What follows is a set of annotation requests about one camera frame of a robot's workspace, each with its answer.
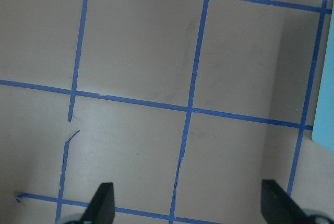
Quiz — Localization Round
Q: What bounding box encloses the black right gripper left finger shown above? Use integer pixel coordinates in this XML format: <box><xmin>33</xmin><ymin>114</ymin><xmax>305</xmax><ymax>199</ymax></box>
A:
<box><xmin>78</xmin><ymin>182</ymin><xmax>115</xmax><ymax>224</ymax></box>

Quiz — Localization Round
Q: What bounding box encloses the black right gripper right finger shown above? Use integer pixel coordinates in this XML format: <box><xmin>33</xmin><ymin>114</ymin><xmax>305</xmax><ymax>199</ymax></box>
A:
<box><xmin>260</xmin><ymin>180</ymin><xmax>317</xmax><ymax>224</ymax></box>

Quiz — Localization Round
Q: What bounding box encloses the turquoise plastic bin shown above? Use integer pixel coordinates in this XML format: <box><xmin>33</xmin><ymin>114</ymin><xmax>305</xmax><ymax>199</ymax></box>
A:
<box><xmin>312</xmin><ymin>15</ymin><xmax>333</xmax><ymax>152</ymax></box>

